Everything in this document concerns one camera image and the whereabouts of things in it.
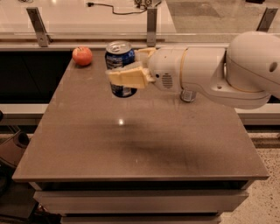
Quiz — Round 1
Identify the middle metal glass bracket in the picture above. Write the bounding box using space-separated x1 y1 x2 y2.
146 7 158 47

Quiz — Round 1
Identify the black power cable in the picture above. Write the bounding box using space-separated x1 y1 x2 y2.
86 1 149 16

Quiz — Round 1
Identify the blue pepsi can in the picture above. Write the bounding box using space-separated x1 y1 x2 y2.
104 40 138 99

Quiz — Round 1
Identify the red apple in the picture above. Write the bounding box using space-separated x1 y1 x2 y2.
72 46 93 66

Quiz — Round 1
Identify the metal glass bracket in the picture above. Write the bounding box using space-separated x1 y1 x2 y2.
26 7 52 47
256 8 278 32
146 7 158 47

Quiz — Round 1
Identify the grey drawer cabinet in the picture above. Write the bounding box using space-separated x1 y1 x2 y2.
34 189 249 224

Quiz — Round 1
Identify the right metal glass bracket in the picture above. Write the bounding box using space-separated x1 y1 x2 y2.
256 8 278 32

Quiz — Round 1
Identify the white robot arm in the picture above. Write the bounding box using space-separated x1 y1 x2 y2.
106 31 280 109

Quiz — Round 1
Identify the silver slim energy drink can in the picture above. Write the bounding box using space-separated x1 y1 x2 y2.
180 89 196 102

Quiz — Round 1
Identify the dark object at left floor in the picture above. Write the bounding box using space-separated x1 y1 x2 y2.
0 125 30 169

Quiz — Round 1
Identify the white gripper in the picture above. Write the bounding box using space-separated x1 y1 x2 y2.
105 46 186 93

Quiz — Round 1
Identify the left metal glass bracket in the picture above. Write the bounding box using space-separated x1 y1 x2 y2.
26 7 52 47

